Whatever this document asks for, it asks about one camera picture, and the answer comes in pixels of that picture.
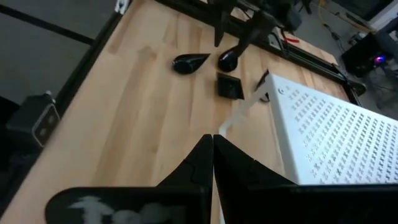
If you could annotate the white perforated metal shelf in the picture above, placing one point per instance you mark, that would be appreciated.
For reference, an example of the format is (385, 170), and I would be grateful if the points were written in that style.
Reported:
(342, 140)

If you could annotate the silver corner bracket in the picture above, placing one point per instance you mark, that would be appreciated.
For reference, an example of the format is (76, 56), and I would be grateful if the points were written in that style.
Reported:
(122, 6)

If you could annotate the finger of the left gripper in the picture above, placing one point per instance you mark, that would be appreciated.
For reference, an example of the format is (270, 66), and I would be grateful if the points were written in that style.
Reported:
(252, 32)
(222, 21)

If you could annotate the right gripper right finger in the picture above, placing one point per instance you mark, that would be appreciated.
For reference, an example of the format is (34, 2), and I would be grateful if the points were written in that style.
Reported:
(236, 168)

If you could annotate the black box with purple light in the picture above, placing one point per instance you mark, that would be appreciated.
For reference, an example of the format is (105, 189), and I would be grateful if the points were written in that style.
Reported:
(360, 59)

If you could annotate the black small square plate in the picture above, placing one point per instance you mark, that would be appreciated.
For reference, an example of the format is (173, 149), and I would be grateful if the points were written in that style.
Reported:
(229, 87)

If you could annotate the silver metal mounting bracket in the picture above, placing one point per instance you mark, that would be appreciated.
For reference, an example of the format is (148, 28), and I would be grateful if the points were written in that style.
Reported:
(275, 41)

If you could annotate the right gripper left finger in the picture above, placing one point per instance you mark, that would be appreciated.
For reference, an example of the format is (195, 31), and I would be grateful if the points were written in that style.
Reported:
(199, 168)

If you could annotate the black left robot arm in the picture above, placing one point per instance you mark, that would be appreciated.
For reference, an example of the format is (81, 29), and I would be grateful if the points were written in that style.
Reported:
(289, 12)

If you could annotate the black table-level camera box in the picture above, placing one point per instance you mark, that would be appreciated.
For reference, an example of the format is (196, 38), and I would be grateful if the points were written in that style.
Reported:
(31, 121)

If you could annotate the black teardrop mini plate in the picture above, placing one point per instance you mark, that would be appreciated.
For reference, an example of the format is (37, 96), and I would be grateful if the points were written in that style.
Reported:
(227, 62)
(186, 64)

